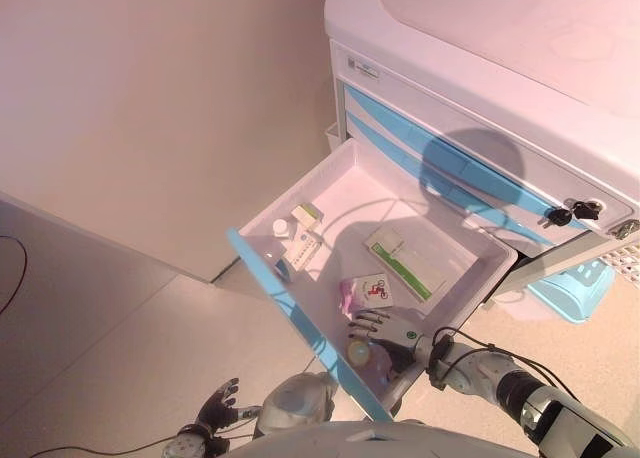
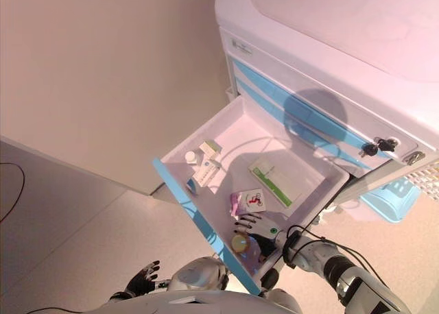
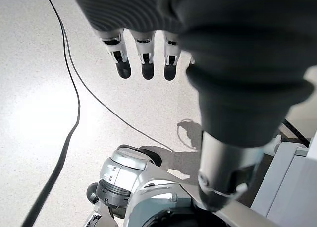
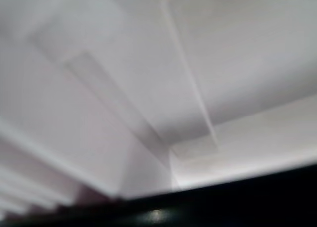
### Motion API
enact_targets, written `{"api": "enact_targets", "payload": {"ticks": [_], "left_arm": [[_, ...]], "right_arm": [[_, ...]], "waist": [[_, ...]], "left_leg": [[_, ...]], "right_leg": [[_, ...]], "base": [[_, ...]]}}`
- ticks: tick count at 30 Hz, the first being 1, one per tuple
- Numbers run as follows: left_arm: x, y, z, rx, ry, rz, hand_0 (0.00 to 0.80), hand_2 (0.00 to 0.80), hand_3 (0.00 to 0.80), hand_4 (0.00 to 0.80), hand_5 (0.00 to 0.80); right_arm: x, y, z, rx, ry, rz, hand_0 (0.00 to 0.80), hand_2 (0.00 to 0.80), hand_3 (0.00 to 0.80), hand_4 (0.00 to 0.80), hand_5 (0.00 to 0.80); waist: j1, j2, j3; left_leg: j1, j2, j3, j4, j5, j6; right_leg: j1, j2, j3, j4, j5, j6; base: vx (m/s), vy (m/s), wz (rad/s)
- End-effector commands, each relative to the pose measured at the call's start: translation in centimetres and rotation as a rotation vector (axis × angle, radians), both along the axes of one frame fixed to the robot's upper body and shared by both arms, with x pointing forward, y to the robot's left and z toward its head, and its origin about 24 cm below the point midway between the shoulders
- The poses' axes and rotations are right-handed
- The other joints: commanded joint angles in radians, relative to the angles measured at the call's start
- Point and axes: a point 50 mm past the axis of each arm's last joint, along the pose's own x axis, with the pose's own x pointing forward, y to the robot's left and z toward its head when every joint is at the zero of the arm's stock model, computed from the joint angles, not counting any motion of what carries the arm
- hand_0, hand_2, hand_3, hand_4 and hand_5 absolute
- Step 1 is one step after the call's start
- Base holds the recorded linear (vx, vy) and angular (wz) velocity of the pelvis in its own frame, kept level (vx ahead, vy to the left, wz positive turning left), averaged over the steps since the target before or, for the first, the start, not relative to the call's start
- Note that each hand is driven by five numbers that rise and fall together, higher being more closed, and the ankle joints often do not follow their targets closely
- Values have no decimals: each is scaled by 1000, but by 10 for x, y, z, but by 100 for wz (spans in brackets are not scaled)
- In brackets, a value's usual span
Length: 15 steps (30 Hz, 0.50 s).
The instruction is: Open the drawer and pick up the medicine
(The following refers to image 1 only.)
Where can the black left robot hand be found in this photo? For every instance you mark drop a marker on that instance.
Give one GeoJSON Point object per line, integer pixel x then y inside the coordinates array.
{"type": "Point", "coordinates": [220, 408]}

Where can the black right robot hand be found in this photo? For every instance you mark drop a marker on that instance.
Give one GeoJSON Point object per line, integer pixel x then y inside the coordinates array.
{"type": "Point", "coordinates": [402, 343]}

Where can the clear bottle yellow capsules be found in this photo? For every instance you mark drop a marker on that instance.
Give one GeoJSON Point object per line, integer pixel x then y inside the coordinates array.
{"type": "Point", "coordinates": [361, 352]}

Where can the blue front cart drawer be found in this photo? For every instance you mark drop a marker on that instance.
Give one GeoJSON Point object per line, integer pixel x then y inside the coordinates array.
{"type": "Point", "coordinates": [360, 203]}
{"type": "Point", "coordinates": [400, 120]}
{"type": "Point", "coordinates": [380, 138]}

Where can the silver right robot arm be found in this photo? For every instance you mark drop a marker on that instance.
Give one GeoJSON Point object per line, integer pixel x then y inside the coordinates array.
{"type": "Point", "coordinates": [500, 378]}

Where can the green white medicine box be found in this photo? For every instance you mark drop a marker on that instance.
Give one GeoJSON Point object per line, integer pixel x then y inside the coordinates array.
{"type": "Point", "coordinates": [405, 263]}

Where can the small white medicine bottle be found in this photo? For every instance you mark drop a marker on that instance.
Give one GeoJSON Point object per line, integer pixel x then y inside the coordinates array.
{"type": "Point", "coordinates": [281, 228]}

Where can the small white red packet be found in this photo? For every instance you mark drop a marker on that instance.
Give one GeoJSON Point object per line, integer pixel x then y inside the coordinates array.
{"type": "Point", "coordinates": [372, 288]}

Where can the grey robot torso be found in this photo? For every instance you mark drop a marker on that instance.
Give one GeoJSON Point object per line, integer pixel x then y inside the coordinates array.
{"type": "Point", "coordinates": [375, 440]}

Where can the clear plastic packet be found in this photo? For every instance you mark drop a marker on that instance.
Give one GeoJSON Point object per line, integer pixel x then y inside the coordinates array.
{"type": "Point", "coordinates": [302, 250]}

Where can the small blue box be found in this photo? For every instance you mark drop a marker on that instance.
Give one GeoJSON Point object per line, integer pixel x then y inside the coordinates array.
{"type": "Point", "coordinates": [281, 268]}

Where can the small green white box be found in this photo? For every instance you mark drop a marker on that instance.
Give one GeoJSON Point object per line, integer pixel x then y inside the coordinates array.
{"type": "Point", "coordinates": [306, 214]}

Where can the light blue waste bin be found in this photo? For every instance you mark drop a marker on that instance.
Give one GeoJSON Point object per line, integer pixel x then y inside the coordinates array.
{"type": "Point", "coordinates": [575, 293]}

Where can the black cart keys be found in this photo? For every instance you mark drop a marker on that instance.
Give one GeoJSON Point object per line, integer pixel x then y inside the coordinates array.
{"type": "Point", "coordinates": [560, 218]}

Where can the white medical cart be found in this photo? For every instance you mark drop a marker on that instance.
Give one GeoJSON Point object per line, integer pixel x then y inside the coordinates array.
{"type": "Point", "coordinates": [475, 53]}

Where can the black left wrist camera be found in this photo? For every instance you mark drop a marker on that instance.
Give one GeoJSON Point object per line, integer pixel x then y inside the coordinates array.
{"type": "Point", "coordinates": [215, 445]}

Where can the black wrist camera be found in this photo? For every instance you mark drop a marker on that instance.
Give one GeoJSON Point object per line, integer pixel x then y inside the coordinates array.
{"type": "Point", "coordinates": [440, 363]}
{"type": "Point", "coordinates": [215, 445]}

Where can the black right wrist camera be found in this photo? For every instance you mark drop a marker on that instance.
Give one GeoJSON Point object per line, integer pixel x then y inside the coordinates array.
{"type": "Point", "coordinates": [440, 363]}

